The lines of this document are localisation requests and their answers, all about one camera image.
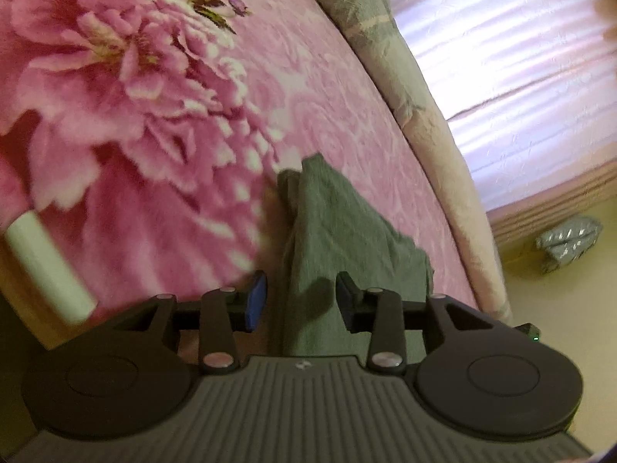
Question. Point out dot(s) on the silver leaf-patterned object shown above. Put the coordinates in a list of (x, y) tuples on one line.
[(569, 241)]

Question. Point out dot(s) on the white sheer curtain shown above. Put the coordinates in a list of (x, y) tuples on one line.
[(506, 58)]

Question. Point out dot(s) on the pink floral blanket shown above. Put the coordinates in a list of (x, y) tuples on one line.
[(144, 106)]

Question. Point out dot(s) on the white cylindrical post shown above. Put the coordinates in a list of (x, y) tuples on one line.
[(48, 270)]

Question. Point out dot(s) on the long pink-grey pillow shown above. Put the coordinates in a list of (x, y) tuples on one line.
[(414, 106)]

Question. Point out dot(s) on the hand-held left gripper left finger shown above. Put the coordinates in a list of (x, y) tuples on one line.
[(255, 305)]

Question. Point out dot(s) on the pink curtain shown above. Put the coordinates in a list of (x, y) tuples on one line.
[(554, 197)]

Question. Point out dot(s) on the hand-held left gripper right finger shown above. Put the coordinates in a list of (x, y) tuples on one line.
[(345, 299)]

